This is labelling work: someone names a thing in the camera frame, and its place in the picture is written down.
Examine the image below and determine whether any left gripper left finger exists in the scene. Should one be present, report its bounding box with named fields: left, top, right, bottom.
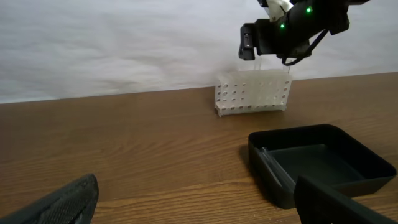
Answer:
left=0, top=173, right=100, bottom=224

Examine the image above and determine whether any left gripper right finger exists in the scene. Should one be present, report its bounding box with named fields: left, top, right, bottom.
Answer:
left=294, top=174, right=398, bottom=224

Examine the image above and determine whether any black tray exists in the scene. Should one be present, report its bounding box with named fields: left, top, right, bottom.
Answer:
left=248, top=123, right=397, bottom=210

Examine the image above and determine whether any white test tube rack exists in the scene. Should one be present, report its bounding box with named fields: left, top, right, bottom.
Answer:
left=213, top=68, right=293, bottom=118

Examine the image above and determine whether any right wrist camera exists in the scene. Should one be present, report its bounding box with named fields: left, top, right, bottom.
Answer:
left=266, top=0, right=295, bottom=22

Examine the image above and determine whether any black cable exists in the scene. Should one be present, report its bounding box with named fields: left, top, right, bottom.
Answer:
left=279, top=29, right=330, bottom=67

